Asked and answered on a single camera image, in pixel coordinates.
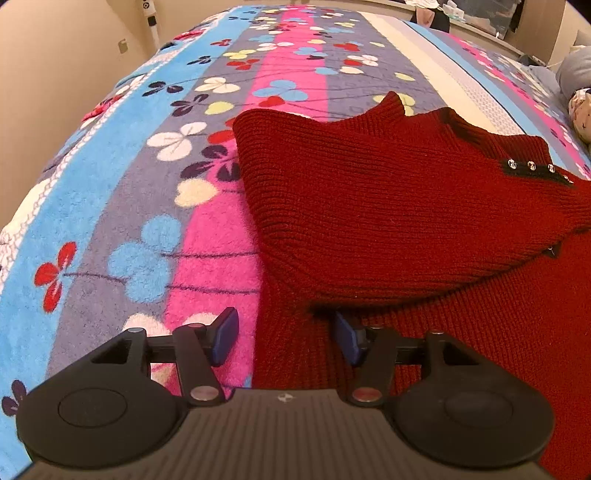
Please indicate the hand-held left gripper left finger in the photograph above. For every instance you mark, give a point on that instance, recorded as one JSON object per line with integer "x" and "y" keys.
{"x": 226, "y": 332}

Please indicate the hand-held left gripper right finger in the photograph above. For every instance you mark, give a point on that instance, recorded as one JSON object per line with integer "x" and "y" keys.
{"x": 347, "y": 339}

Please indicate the red knitted sweater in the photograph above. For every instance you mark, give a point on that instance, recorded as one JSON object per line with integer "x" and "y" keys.
{"x": 392, "y": 194}

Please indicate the floral striped blanket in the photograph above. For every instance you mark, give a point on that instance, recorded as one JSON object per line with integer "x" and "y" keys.
{"x": 138, "y": 184}

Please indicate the yellow star-print quilt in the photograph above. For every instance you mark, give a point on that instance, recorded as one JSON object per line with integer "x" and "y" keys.
{"x": 582, "y": 110}

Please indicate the grey pillow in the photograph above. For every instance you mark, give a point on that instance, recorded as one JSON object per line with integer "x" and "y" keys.
{"x": 577, "y": 69}

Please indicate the low wall outlet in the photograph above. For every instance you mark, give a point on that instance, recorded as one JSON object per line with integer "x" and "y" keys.
{"x": 122, "y": 45}

